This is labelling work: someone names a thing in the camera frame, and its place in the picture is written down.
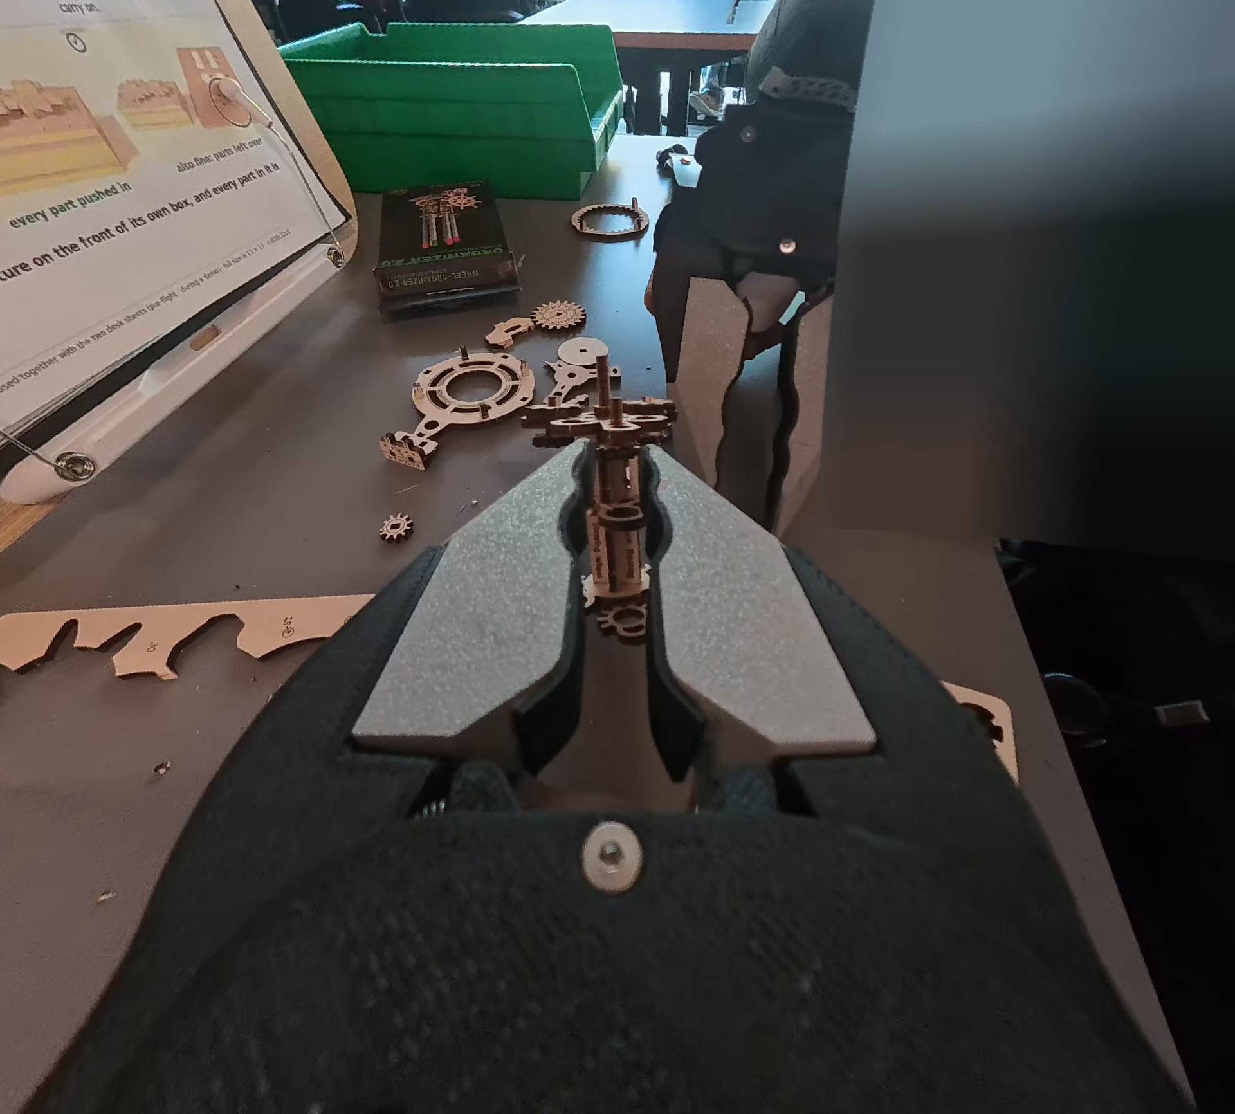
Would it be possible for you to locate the black model kit box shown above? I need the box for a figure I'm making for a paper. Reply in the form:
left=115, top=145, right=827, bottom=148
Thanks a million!
left=371, top=180, right=525, bottom=320

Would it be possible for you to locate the instruction sheet on stand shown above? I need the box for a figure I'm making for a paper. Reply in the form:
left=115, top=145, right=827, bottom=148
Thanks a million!
left=0, top=0, right=360, bottom=556

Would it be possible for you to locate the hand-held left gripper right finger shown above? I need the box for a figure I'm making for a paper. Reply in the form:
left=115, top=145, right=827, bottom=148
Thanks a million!
left=640, top=444, right=880, bottom=784

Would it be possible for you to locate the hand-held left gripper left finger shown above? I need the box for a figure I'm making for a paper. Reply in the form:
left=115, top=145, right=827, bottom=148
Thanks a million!
left=351, top=440, right=592, bottom=774

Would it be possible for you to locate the slotted wooden cut-out sheet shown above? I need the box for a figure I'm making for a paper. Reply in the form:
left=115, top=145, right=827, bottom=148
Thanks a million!
left=939, top=681, right=1022, bottom=788

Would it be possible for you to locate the wooden disc lever part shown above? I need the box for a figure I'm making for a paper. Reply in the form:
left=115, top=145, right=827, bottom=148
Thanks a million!
left=545, top=337, right=624, bottom=406

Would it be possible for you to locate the wire sheet clip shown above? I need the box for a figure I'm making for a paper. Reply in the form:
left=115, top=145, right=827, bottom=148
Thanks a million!
left=207, top=74, right=349, bottom=268
left=0, top=431, right=102, bottom=483

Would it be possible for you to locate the wooden gear axle assembly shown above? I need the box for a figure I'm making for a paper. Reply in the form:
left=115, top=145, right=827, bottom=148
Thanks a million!
left=521, top=352, right=676, bottom=647

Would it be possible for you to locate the wooden round frame part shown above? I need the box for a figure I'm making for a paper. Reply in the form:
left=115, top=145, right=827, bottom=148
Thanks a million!
left=381, top=345, right=536, bottom=472

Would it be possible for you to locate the green plastic bin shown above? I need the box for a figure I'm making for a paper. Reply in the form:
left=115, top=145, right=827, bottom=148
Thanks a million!
left=278, top=23, right=626, bottom=201

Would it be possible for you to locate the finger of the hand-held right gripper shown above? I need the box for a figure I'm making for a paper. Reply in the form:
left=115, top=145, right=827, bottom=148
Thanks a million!
left=766, top=292, right=835, bottom=539
left=674, top=275, right=753, bottom=494

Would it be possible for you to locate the jagged wooden cut-out sheet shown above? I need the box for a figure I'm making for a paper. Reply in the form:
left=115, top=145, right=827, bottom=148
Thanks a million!
left=0, top=593, right=377, bottom=683

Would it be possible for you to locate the grey office table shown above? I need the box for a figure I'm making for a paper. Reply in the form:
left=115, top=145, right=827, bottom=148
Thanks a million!
left=515, top=0, right=784, bottom=113

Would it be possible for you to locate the wooden ring gear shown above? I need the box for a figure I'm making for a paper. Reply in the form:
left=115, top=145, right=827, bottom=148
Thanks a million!
left=569, top=199, right=650, bottom=245

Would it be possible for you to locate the printed instruction sheet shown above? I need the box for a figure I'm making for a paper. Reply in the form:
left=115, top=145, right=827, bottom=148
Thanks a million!
left=0, top=0, right=351, bottom=432

